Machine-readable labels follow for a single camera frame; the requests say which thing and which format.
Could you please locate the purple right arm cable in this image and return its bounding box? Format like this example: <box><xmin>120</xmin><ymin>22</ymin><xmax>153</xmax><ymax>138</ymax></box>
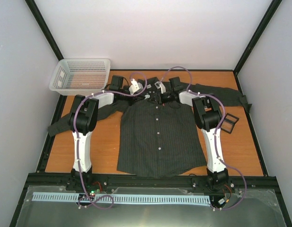
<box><xmin>160</xmin><ymin>66</ymin><xmax>248</xmax><ymax>211</ymax></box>

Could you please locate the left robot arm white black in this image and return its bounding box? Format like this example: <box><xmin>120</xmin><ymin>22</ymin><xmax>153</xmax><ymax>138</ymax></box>
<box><xmin>69</xmin><ymin>78</ymin><xmax>147</xmax><ymax>191</ymax></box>

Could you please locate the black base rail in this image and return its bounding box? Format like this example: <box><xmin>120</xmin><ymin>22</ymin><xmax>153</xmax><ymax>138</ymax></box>
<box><xmin>27</xmin><ymin>173</ymin><xmax>276</xmax><ymax>193</ymax></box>

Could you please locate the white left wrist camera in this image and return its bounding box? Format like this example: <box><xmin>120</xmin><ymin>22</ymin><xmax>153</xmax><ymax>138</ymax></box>
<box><xmin>129</xmin><ymin>79</ymin><xmax>143</xmax><ymax>95</ymax></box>

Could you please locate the black left frame post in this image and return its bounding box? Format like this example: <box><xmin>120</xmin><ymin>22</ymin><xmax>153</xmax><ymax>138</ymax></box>
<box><xmin>25</xmin><ymin>0</ymin><xmax>64</xmax><ymax>61</ymax></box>

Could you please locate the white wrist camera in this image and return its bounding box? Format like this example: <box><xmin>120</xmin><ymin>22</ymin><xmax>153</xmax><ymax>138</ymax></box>
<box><xmin>129</xmin><ymin>79</ymin><xmax>143</xmax><ymax>95</ymax></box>
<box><xmin>155</xmin><ymin>81</ymin><xmax>166</xmax><ymax>94</ymax></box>

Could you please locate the small black square holder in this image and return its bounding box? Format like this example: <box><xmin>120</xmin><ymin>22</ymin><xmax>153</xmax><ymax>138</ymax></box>
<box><xmin>221</xmin><ymin>113</ymin><xmax>239</xmax><ymax>134</ymax></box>

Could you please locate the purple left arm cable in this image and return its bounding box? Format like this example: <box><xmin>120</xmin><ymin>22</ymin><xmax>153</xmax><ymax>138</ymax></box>
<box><xmin>74</xmin><ymin>72</ymin><xmax>148</xmax><ymax>210</ymax></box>

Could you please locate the white perforated plastic basket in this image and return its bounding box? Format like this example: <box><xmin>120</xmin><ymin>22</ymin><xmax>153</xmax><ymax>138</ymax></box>
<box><xmin>49</xmin><ymin>58</ymin><xmax>111</xmax><ymax>96</ymax></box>

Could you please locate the dark grey pinstriped shirt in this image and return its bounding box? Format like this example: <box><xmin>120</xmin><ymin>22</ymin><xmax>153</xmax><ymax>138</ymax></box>
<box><xmin>47</xmin><ymin>77</ymin><xmax>253</xmax><ymax>178</ymax></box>

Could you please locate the light blue slotted cable duct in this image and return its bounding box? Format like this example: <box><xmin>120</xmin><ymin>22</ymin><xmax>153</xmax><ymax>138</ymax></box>
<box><xmin>31</xmin><ymin>192</ymin><xmax>210</xmax><ymax>206</ymax></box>

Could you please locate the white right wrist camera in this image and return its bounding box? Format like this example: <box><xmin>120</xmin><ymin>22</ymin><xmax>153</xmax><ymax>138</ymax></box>
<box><xmin>155</xmin><ymin>81</ymin><xmax>166</xmax><ymax>94</ymax></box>

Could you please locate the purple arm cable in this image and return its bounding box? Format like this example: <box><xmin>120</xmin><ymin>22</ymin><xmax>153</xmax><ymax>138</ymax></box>
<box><xmin>160</xmin><ymin>66</ymin><xmax>248</xmax><ymax>211</ymax></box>
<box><xmin>74</xmin><ymin>72</ymin><xmax>148</xmax><ymax>210</ymax></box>

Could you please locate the black right frame post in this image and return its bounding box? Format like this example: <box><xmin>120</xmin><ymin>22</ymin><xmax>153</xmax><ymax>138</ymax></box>
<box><xmin>233</xmin><ymin>0</ymin><xmax>282</xmax><ymax>76</ymax></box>

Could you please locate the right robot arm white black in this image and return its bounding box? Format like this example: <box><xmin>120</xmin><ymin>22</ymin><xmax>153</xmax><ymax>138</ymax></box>
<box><xmin>155</xmin><ymin>77</ymin><xmax>229</xmax><ymax>192</ymax></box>

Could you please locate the black frame post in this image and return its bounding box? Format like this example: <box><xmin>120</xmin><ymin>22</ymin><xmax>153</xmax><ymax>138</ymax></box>
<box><xmin>233</xmin><ymin>0</ymin><xmax>282</xmax><ymax>76</ymax></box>
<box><xmin>25</xmin><ymin>0</ymin><xmax>64</xmax><ymax>61</ymax></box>

